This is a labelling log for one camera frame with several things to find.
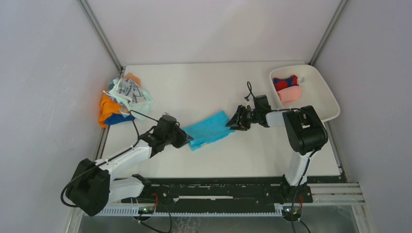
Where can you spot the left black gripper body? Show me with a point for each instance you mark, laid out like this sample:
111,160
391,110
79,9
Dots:
173,138

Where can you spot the white plastic tray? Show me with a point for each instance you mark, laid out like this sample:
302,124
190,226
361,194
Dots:
315,91

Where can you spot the dark blue towel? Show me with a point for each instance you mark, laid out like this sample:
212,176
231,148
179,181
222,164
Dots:
116,118

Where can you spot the mint green towel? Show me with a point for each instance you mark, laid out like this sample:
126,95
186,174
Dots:
143,106

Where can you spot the orange towel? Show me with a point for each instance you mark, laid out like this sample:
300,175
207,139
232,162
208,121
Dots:
109,107

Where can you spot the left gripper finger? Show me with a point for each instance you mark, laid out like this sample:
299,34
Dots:
179,143
182,137

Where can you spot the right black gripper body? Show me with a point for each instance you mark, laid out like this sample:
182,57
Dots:
249,117

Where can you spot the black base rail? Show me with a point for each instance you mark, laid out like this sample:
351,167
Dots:
255,195

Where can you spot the red blue rolled towel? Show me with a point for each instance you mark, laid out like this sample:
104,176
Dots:
280,84

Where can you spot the bright blue towel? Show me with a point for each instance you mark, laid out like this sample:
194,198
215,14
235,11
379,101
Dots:
209,130

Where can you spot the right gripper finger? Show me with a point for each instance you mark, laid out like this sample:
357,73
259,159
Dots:
237,118
237,127

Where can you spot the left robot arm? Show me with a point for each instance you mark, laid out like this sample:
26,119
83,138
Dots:
95,184

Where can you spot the pink rolled towel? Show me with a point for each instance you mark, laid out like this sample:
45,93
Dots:
289,94

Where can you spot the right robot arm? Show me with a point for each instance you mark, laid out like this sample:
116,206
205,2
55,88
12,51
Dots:
305,131

